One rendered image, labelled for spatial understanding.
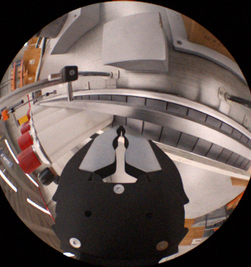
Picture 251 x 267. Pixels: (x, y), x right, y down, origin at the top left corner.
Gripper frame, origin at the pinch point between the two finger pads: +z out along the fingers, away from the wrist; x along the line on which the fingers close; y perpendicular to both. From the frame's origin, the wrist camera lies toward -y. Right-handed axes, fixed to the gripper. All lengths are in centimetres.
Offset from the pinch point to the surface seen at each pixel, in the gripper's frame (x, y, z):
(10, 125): -806, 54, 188
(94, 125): -4.8, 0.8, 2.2
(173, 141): 10.1, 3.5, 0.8
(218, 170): 18.5, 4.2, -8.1
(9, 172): -497, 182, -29
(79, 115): -7.1, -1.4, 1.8
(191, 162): 12.0, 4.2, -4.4
